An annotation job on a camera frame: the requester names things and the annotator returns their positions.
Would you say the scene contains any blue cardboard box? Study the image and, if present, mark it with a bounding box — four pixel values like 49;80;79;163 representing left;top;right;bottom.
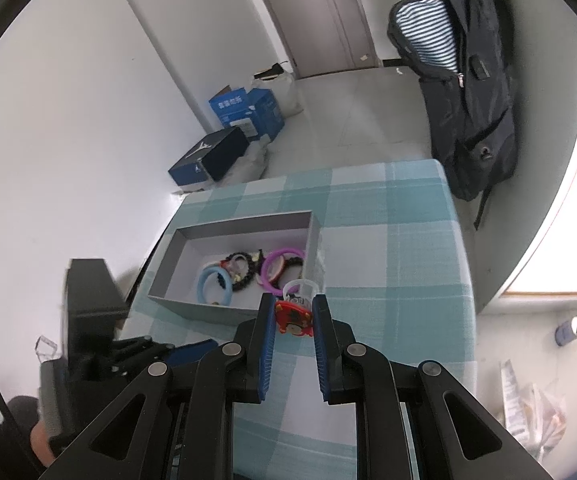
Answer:
246;87;286;138
208;89;259;138

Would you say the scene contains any person's left hand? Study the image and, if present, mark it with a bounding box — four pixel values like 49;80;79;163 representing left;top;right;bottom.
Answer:
29;420;64;466

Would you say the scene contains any clear bracelet with red charm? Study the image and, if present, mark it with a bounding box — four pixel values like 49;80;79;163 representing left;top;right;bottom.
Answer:
274;278;320;339

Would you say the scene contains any light blue bracelet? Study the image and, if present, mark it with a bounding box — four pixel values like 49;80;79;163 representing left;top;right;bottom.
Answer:
197;266;233;306

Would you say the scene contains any clear plastic wrap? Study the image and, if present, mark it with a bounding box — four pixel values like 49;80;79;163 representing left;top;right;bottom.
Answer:
218;137;272;183

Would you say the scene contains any grey door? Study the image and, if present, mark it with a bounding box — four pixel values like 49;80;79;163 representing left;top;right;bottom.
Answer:
246;0;384;78

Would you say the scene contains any crumpled plastic bag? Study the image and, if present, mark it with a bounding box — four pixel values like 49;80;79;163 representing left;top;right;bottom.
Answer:
498;359;569;461

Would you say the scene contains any purple bracelet with amber beads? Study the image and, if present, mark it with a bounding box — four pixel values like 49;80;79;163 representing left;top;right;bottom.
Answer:
261;247;305;293

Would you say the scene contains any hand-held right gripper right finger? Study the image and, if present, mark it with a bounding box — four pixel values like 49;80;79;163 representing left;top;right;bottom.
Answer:
311;294;554;480

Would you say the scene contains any grey cardboard box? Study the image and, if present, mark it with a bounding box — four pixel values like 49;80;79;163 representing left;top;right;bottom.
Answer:
147;210;321;328

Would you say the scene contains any black shoe box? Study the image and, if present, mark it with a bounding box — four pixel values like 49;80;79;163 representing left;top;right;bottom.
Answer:
168;126;250;183

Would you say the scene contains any dark backpack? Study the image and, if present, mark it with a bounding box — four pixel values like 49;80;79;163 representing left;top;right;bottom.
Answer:
387;0;519;231

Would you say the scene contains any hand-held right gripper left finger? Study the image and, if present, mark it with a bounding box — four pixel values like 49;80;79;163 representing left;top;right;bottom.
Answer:
38;292;276;480

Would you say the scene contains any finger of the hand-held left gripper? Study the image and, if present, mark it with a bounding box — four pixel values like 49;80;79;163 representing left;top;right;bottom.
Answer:
166;339;220;368
111;336;176;376

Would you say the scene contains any small blue can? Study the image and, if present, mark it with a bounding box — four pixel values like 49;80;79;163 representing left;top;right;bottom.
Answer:
555;316;577;347

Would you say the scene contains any white bag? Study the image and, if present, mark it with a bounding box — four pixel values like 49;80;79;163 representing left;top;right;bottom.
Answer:
253;62;304;116

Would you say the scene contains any clear plastic container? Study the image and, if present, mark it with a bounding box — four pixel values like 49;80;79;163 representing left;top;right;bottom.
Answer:
35;336;60;363

